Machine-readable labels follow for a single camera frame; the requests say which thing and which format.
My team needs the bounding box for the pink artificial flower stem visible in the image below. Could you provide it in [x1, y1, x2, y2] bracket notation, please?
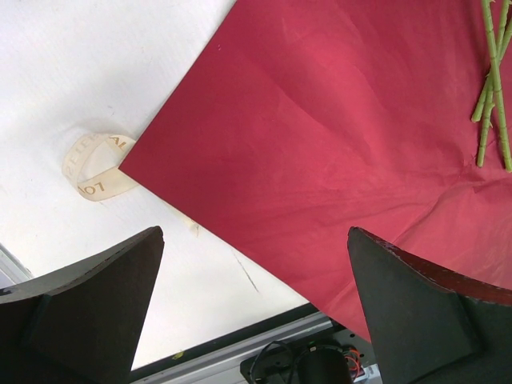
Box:
[481, 0, 511, 172]

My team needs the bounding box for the peach artificial flower stem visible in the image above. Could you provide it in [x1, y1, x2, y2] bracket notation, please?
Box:
[471, 1, 511, 122]

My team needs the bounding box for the dark red wrapping paper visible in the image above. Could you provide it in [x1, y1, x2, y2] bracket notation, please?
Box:
[121, 1, 511, 337]

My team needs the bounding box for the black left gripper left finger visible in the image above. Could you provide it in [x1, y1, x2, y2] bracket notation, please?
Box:
[1, 226, 164, 383]

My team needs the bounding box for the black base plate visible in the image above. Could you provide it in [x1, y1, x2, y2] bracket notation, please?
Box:
[239, 318, 382, 383]

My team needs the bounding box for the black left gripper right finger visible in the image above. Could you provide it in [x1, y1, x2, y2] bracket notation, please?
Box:
[347, 227, 511, 383]

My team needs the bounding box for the cream ribbon with gold text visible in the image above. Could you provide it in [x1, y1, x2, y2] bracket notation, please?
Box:
[62, 133, 200, 237]

